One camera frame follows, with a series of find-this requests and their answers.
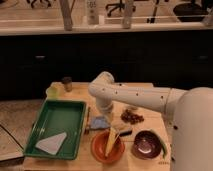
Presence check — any pile of brown nuts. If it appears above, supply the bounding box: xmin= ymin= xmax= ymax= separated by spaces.
xmin=121 ymin=109 xmax=144 ymax=124

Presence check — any dark brown bowl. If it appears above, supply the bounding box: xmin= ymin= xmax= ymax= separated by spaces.
xmin=131 ymin=130 xmax=162 ymax=160

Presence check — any green pea pod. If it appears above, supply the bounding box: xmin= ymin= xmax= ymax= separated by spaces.
xmin=150 ymin=130 xmax=168 ymax=159

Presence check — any grey cloth in tray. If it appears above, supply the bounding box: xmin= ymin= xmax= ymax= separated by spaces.
xmin=35 ymin=132 xmax=67 ymax=155

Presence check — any green plastic tray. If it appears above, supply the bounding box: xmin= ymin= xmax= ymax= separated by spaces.
xmin=23 ymin=100 xmax=86 ymax=160

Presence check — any black small block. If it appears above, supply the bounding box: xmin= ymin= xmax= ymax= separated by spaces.
xmin=119 ymin=130 xmax=132 ymax=137

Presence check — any yellow green cup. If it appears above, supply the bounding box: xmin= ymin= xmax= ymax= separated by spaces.
xmin=46 ymin=85 xmax=62 ymax=100

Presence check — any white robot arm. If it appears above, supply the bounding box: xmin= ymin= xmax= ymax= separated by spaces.
xmin=88 ymin=72 xmax=213 ymax=171

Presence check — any orange bowl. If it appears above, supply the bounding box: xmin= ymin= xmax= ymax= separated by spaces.
xmin=91 ymin=131 xmax=125 ymax=164

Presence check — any yellow corn cob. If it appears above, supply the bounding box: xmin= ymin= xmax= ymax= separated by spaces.
xmin=105 ymin=127 xmax=118 ymax=156

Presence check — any brown pepper shaker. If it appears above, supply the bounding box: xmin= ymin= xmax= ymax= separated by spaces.
xmin=61 ymin=77 xmax=72 ymax=92

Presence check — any blue sponge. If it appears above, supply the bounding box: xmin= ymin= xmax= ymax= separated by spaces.
xmin=90 ymin=116 xmax=110 ymax=130

